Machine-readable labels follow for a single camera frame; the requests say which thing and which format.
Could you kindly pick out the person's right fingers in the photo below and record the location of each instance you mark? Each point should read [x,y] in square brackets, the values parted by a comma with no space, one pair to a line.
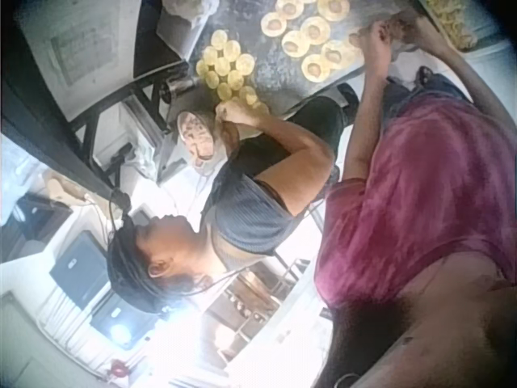
[398,25]

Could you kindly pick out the tray of folded dumplings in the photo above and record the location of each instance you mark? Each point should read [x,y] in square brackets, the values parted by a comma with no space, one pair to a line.
[450,22]

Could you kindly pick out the person's right hand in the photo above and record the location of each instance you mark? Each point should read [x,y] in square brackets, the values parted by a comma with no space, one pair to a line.
[412,26]

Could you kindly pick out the person's legs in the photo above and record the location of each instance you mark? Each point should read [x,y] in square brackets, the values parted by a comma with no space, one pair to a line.
[428,87]

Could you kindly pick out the black box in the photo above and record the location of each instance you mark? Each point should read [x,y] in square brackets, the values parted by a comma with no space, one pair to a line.
[34,218]

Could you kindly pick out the person's left hand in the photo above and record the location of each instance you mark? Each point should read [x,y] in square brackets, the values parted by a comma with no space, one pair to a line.
[373,40]

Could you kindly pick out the black metal frame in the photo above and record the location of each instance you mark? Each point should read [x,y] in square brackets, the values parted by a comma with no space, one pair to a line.
[101,133]

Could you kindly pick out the metal shelf rack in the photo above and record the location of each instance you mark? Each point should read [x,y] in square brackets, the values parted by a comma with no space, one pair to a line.
[252,299]

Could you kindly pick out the group of filled round wrappers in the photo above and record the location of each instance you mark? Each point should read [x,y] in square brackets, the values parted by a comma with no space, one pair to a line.
[309,34]

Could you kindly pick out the bowl of meat filling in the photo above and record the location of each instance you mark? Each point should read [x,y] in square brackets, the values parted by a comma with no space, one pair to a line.
[196,135]

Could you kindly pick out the metal cylinder part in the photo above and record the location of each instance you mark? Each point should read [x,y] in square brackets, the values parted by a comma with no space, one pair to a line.
[177,87]

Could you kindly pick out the white carton box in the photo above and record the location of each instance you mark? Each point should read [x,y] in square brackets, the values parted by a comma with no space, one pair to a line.
[72,44]

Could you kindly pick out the group of plain round wrappers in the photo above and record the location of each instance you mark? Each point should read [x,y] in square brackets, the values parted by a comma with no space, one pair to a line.
[228,70]

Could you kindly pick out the person's left fingers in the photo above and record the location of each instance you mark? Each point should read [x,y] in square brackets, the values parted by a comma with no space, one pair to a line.
[360,37]

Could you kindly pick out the dark monitor screen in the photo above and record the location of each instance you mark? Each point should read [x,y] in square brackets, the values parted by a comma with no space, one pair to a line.
[78,266]

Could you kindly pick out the small red object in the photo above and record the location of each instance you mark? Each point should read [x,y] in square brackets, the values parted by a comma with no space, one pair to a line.
[119,368]

